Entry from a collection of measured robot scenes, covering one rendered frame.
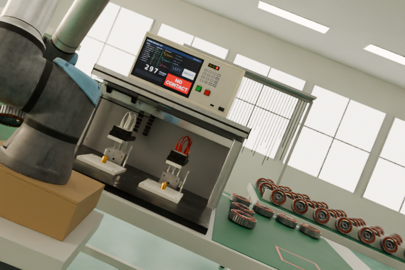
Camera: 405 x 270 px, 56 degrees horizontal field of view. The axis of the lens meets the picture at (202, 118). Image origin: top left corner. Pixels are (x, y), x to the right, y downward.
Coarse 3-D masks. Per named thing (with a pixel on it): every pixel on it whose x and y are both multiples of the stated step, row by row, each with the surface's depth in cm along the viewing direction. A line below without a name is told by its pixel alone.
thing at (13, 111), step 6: (0, 108) 122; (6, 108) 122; (12, 108) 122; (0, 114) 121; (6, 114) 121; (12, 114) 121; (18, 114) 123; (24, 114) 125; (0, 120) 126; (6, 120) 128; (12, 120) 127; (18, 120) 129; (12, 126) 129; (18, 126) 129
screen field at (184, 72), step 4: (172, 64) 153; (172, 68) 153; (176, 68) 153; (180, 68) 153; (176, 72) 153; (180, 72) 153; (184, 72) 153; (188, 72) 153; (192, 72) 153; (184, 76) 153; (188, 76) 153; (192, 76) 153
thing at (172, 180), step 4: (164, 172) 151; (168, 172) 152; (164, 176) 151; (168, 176) 151; (172, 176) 150; (176, 176) 152; (160, 180) 151; (164, 180) 151; (168, 180) 150; (172, 180) 150; (176, 180) 150; (180, 180) 155; (168, 184) 150; (172, 184) 150; (176, 184) 150; (172, 188) 150; (176, 188) 150
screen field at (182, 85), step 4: (168, 76) 153; (172, 76) 153; (168, 80) 153; (172, 80) 153; (176, 80) 153; (180, 80) 153; (184, 80) 153; (164, 84) 153; (168, 84) 153; (172, 84) 153; (176, 84) 153; (180, 84) 153; (184, 84) 153; (188, 84) 153; (172, 88) 153; (176, 88) 153; (180, 88) 153; (184, 88) 153; (188, 88) 153; (184, 92) 153
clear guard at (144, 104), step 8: (96, 80) 130; (104, 80) 131; (104, 88) 129; (104, 96) 126; (112, 96) 127; (120, 96) 128; (128, 96) 129; (144, 96) 130; (120, 104) 125; (128, 104) 126; (136, 104) 127; (144, 104) 128; (152, 104) 129; (160, 104) 133; (136, 112) 125; (144, 112) 125; (152, 112) 126
